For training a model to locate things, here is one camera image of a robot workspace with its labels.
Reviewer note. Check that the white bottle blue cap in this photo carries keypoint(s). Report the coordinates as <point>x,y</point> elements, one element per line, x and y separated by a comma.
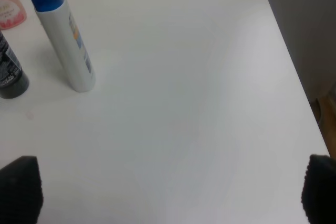
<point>64,35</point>

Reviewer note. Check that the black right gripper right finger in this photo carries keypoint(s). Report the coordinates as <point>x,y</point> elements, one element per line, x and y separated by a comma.
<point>318,193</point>

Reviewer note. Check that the pink pump bottle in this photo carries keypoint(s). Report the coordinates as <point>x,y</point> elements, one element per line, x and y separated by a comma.
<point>12,14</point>

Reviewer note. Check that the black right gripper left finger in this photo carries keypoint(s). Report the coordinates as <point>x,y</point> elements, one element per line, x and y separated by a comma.
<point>21,191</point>

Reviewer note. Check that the black cosmetic tube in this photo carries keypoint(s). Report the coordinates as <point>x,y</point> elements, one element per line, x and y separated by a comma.
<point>14,82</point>

